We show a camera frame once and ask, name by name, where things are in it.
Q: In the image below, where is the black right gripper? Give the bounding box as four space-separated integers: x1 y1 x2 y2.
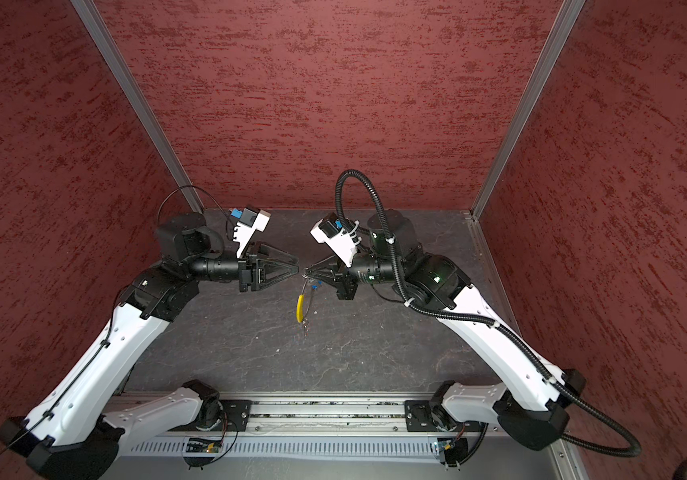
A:
308 247 407 299

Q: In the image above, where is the aluminium corner post right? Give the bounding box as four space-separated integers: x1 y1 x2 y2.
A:
470 0 587 220

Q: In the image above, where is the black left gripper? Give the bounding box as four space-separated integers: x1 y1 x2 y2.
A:
186 239 299 292

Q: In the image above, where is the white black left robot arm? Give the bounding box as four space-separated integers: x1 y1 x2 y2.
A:
0 207 299 479

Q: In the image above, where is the black corrugated cable conduit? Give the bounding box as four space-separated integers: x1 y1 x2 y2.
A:
334 169 643 459

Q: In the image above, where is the yellow capped key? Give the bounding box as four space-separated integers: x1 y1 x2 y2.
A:
296 294 306 324

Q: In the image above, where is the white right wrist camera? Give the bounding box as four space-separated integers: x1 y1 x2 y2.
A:
311 213 361 267

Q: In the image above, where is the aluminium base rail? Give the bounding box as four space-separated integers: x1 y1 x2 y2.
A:
102 392 567 439

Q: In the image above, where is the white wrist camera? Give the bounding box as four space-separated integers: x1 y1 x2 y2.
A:
231 206 271 258
311 213 361 267

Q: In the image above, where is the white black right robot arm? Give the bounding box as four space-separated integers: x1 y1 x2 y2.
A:
306 210 569 450

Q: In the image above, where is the silver keyring with keys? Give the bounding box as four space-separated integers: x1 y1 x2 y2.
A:
298 279 320 335

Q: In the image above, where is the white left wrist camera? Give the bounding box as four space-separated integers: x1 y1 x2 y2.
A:
231 206 271 258

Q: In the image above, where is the aluminium corner post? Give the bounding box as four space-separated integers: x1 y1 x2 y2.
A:
470 0 587 220
71 0 191 187

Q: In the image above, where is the aluminium corner post left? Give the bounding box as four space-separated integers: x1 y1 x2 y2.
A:
71 0 191 187

